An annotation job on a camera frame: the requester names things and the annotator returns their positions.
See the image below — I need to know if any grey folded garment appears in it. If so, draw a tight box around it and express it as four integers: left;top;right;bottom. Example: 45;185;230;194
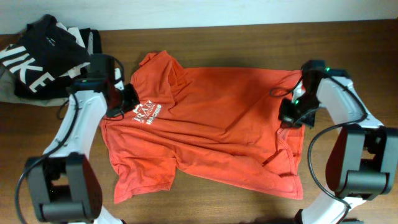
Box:
1;65;68;107

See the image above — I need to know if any black folded garment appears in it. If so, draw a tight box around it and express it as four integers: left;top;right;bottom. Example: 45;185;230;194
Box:
14;28;102;100

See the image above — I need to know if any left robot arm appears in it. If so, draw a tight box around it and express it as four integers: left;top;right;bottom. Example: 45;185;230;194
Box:
20;54;139;223

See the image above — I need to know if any red printed t-shirt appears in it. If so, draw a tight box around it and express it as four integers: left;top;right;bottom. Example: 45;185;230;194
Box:
100;51;304;203

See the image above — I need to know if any white folded garment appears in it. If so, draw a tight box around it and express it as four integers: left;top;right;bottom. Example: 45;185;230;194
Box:
55;22;93;79

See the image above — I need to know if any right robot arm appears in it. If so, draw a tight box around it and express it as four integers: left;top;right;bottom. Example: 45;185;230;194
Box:
279;60;397;223

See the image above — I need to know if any black Nike t-shirt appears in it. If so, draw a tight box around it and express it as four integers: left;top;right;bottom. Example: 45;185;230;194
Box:
0;14;92;94

